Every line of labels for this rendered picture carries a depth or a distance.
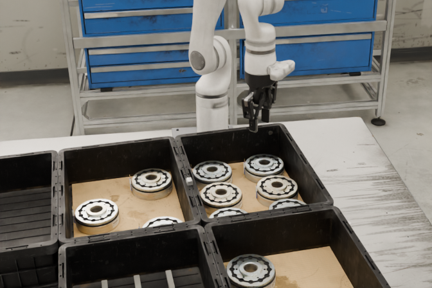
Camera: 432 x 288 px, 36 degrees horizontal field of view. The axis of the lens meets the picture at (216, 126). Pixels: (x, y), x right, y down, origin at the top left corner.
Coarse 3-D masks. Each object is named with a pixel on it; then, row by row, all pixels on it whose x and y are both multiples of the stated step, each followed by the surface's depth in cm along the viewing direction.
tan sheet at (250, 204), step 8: (192, 168) 179; (232, 168) 179; (240, 168) 179; (232, 176) 175; (240, 176) 175; (288, 176) 175; (240, 184) 172; (248, 184) 172; (200, 192) 169; (248, 192) 168; (248, 200) 165; (256, 200) 165; (240, 208) 162; (248, 208) 162; (256, 208) 162; (264, 208) 162; (208, 216) 160
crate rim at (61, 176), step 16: (112, 144) 172; (128, 144) 172; (176, 144) 171; (176, 160) 164; (64, 176) 159; (64, 192) 152; (64, 208) 146; (192, 208) 145; (64, 224) 141; (176, 224) 140; (192, 224) 140; (64, 240) 136; (80, 240) 136
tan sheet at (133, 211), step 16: (80, 192) 170; (96, 192) 170; (112, 192) 170; (128, 192) 170; (176, 192) 169; (128, 208) 163; (144, 208) 163; (160, 208) 163; (176, 208) 163; (128, 224) 157
